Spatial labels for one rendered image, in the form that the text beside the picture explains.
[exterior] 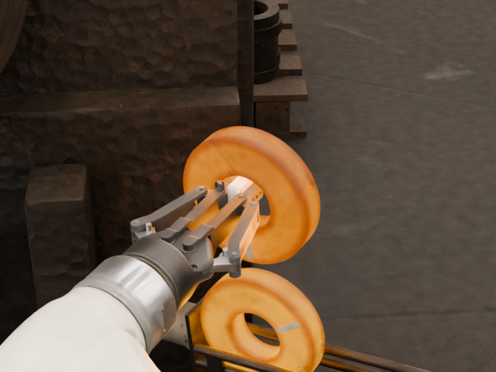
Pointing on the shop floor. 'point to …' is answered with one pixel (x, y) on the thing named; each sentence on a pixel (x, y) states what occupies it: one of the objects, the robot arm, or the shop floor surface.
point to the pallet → (276, 71)
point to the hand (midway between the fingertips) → (249, 184)
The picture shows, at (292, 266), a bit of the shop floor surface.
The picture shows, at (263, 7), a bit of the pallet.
